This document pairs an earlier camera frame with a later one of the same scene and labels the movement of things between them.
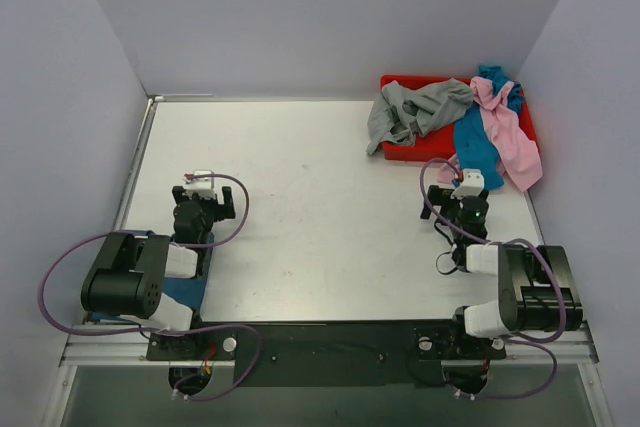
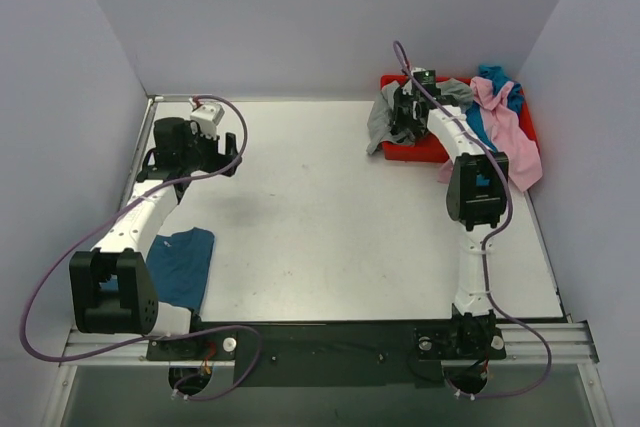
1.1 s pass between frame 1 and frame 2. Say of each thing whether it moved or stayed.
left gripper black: moved
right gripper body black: moved
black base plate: stayed
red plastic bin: stayed
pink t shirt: stayed
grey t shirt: stayed
